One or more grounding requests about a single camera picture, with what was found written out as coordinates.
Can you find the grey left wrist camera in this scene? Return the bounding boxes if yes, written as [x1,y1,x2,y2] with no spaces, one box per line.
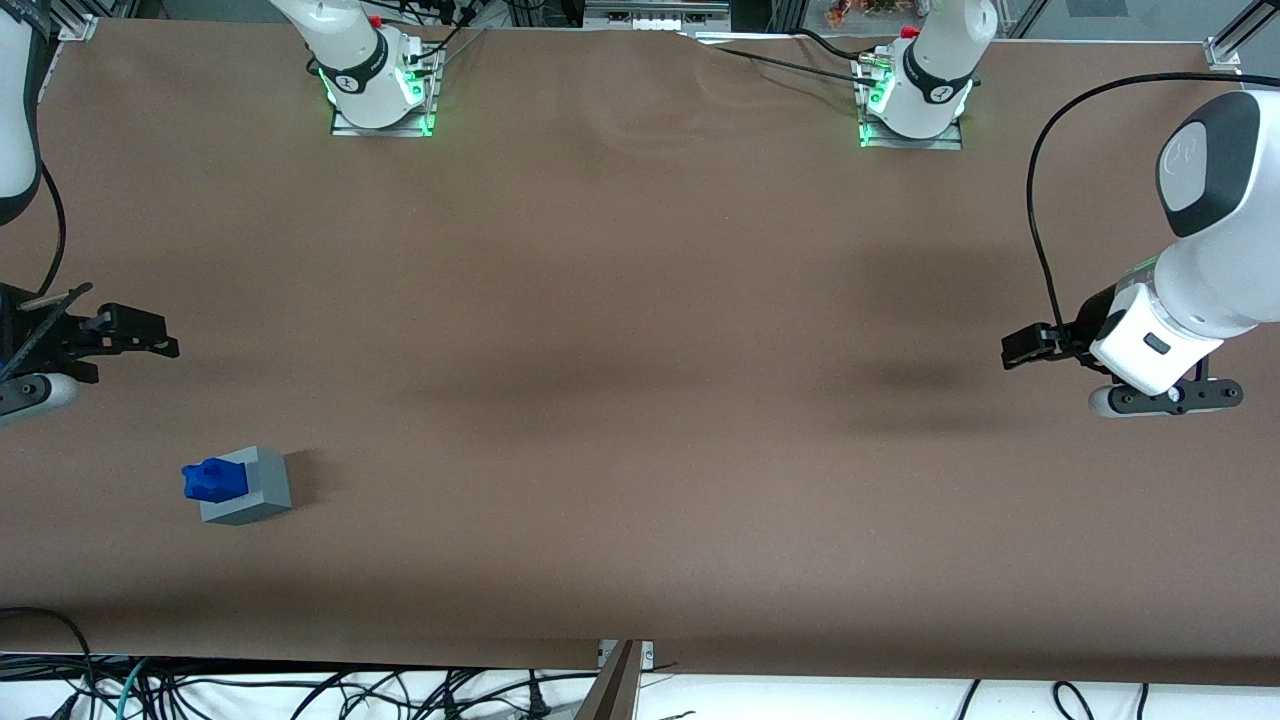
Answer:
[1088,378,1245,419]

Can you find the blue plastic part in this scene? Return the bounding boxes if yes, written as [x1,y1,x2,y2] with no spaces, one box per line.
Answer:
[181,457,249,504]

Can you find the black base power cable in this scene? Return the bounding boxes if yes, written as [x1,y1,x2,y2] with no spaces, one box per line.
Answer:
[678,28,881,85]

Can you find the gray square base block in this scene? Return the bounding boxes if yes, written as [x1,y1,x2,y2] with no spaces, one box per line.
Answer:
[198,445,293,527]

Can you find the teal cable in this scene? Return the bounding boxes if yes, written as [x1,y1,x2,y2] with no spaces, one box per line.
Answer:
[113,657,153,720]

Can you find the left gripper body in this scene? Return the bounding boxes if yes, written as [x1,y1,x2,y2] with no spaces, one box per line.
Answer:
[1074,283,1224,397]

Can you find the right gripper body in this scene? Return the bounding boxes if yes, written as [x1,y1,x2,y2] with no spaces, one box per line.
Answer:
[0,283,113,385]

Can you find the orange cluttered objects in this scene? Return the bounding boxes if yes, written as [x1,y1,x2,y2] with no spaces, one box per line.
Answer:
[824,0,906,28]

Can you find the white power strip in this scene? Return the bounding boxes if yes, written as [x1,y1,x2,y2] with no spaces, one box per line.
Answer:
[584,0,732,32]

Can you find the aluminium profile beam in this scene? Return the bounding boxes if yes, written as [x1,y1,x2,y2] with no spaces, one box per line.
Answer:
[575,640,643,720]

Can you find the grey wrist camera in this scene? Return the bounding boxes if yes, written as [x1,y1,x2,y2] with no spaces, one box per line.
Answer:
[1088,378,1245,419]
[0,372,81,418]

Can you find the aluminium corner profile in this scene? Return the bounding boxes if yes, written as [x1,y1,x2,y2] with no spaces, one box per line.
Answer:
[1204,0,1280,72]

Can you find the black looped floor cable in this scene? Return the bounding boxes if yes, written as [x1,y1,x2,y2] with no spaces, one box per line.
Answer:
[0,606,98,720]

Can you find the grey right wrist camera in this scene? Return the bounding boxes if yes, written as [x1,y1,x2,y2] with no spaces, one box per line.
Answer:
[0,372,81,418]

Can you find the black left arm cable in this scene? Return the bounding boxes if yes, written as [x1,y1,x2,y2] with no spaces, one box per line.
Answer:
[1027,71,1280,363]

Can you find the tangled black cable bundle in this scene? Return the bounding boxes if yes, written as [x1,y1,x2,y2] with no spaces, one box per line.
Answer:
[140,660,586,720]

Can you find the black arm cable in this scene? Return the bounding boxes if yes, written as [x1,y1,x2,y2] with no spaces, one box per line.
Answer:
[36,40,68,301]
[1027,71,1280,363]

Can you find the brown table cover sheet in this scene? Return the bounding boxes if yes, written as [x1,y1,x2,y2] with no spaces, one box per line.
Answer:
[0,18,1280,687]

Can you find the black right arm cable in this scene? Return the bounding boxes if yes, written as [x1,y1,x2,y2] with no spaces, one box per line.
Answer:
[36,40,68,301]

